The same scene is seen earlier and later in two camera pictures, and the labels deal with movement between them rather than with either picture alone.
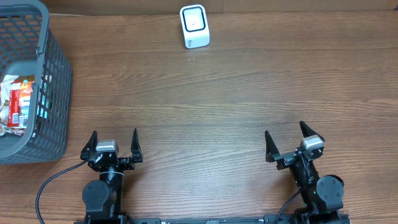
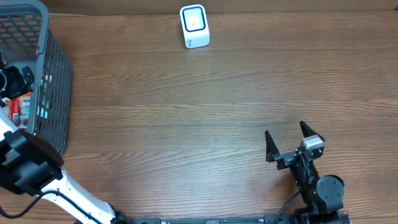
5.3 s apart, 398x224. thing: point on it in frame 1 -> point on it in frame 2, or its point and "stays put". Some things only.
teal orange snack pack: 25,93 stays put
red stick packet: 14,104 stays put
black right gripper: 294,156 stays put
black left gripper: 111,160 -> 15,81
